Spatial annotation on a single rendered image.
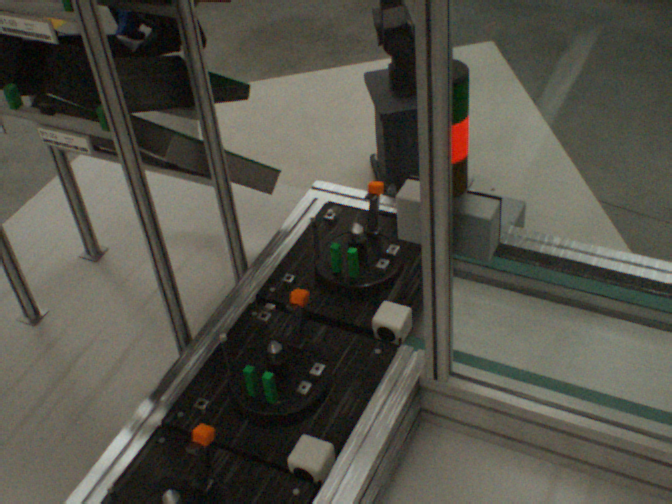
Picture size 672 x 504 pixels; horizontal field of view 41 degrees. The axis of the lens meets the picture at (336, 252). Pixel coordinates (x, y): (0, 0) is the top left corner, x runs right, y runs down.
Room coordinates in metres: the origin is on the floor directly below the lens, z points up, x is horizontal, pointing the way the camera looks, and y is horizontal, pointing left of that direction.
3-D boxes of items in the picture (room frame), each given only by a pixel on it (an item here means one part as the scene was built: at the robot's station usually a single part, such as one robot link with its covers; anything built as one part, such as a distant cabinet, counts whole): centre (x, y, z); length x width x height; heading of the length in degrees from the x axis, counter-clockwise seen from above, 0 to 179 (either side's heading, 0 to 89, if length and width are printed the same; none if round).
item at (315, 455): (0.81, 0.10, 1.01); 0.24 x 0.24 x 0.13; 60
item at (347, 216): (1.03, -0.03, 0.96); 0.24 x 0.24 x 0.02; 60
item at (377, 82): (1.38, -0.17, 0.96); 0.15 x 0.15 x 0.20; 6
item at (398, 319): (0.89, -0.07, 0.97); 0.05 x 0.05 x 0.04; 60
